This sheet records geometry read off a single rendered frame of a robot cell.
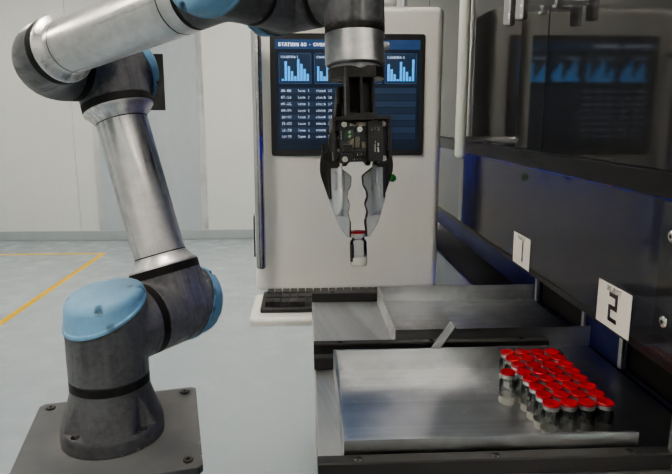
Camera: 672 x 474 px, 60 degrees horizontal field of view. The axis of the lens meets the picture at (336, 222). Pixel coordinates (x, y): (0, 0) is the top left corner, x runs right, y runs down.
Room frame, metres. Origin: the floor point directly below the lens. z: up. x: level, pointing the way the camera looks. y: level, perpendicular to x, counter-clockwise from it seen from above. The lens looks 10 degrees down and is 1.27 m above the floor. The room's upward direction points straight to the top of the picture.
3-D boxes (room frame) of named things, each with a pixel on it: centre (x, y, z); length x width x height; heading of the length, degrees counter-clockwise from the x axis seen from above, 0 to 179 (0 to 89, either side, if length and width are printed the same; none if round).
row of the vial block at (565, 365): (0.75, -0.33, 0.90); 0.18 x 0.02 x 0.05; 3
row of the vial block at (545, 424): (0.74, -0.26, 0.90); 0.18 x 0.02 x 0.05; 3
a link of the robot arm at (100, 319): (0.84, 0.34, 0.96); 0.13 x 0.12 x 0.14; 148
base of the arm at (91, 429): (0.84, 0.34, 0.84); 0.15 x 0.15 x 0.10
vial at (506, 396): (0.76, -0.24, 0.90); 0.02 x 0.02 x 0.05
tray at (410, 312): (1.09, -0.26, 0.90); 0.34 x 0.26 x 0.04; 93
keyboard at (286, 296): (1.43, -0.01, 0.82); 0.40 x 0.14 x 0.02; 93
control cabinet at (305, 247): (1.64, -0.02, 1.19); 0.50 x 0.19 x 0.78; 93
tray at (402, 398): (0.74, -0.17, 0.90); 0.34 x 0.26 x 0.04; 93
